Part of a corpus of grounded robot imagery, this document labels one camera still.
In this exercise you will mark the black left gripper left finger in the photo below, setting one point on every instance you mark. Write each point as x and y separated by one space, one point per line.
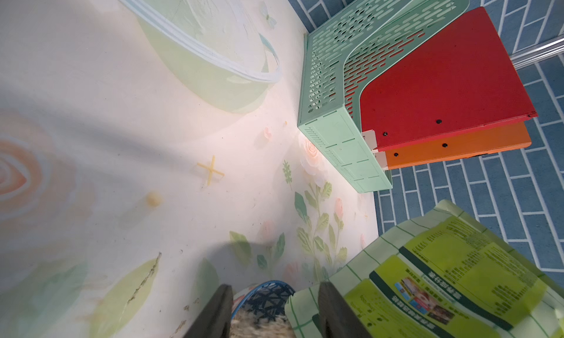
215 319

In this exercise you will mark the orange binder folder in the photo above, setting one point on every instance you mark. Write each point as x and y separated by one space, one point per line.
471 144

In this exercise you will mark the mint green file rack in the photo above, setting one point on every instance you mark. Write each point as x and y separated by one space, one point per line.
342 57

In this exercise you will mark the green oats bag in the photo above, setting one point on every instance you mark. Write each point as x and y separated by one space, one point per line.
446 275

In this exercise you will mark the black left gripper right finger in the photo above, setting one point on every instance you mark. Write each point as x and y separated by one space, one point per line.
337 320

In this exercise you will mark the red binder folder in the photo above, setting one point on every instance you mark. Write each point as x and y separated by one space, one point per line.
460 80

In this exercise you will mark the blue patterned ceramic bowl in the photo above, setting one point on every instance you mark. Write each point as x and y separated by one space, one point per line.
259 311

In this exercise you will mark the floral printed table mat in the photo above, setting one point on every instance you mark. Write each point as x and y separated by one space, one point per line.
150 152

